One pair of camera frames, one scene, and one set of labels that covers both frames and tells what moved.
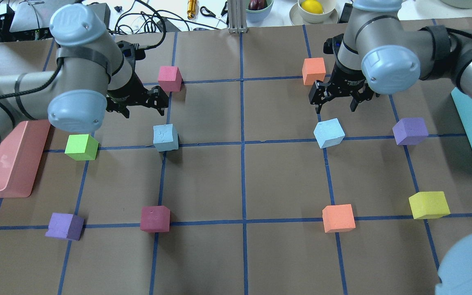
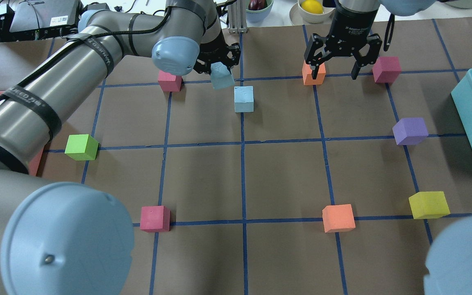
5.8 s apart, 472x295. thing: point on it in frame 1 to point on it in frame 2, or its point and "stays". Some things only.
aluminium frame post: (237, 16) stays
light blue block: (329, 132) to (243, 98)
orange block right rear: (338, 217) stays
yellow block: (429, 205) stays
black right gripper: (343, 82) to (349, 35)
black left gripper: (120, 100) to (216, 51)
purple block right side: (410, 131) stays
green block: (82, 147) stays
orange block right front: (313, 69) stays
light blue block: (165, 137) to (221, 76)
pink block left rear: (155, 219) stays
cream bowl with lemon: (307, 12) stays
